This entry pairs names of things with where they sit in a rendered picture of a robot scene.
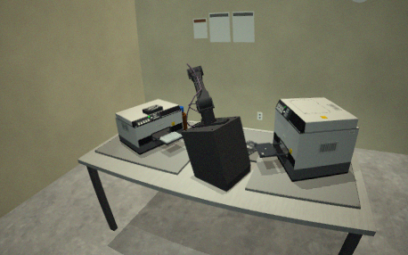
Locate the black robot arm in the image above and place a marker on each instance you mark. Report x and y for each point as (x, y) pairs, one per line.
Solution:
(204, 105)

